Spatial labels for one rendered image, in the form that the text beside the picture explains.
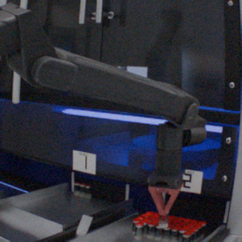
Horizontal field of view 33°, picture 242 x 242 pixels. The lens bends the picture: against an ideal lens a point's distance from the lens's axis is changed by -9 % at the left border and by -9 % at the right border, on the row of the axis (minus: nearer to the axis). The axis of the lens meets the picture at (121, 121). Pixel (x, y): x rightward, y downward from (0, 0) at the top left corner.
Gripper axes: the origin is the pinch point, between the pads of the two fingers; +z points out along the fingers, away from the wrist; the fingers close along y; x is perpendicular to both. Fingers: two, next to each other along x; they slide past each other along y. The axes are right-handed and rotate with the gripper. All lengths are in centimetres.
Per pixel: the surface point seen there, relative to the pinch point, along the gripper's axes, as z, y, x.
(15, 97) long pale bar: -21, 26, 56
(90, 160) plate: -3.4, 26.1, 28.9
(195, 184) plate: -1.8, 17.6, -4.2
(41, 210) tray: 11.1, 13.4, 39.8
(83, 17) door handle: -46, 22, 31
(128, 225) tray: 10.7, 13.4, 12.4
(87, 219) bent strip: 6.1, 2.0, 19.8
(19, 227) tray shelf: 11.1, -2.9, 38.0
